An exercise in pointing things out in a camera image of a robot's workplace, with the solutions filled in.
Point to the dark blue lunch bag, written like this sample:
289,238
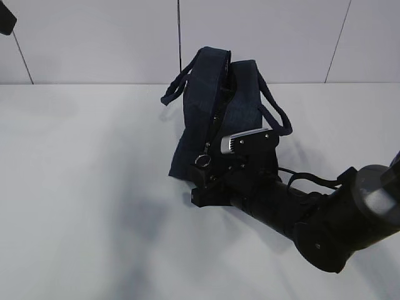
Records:
220,97

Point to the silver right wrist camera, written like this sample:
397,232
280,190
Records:
254,141

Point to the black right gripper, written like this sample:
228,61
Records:
248,177

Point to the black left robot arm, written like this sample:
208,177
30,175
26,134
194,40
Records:
7,20

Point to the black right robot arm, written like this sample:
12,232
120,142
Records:
326,229

